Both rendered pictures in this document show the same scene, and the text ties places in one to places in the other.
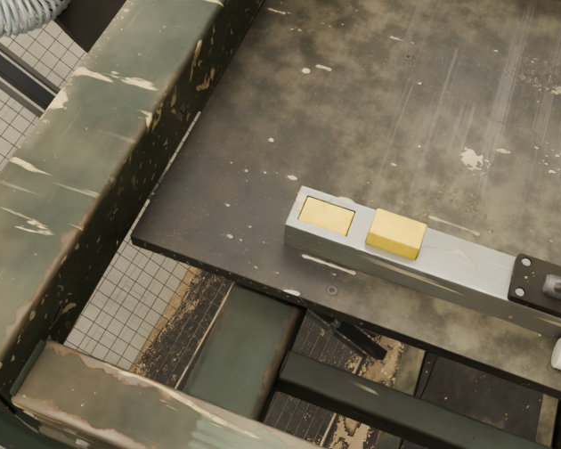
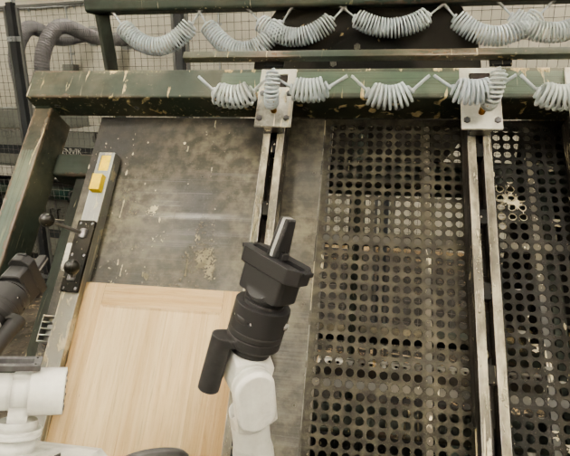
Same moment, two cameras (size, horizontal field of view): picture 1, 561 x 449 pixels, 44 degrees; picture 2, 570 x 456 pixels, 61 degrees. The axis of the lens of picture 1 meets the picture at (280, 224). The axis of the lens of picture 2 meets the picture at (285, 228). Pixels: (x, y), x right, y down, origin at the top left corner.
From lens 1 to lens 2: 138 cm
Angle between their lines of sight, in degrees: 40
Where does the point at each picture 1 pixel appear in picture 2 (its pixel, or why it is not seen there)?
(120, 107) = (113, 87)
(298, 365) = (80, 183)
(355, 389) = (74, 201)
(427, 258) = (92, 195)
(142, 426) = (30, 137)
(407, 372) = not seen: hidden behind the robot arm
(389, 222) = (97, 177)
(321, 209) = (106, 160)
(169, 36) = (147, 88)
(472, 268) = (90, 209)
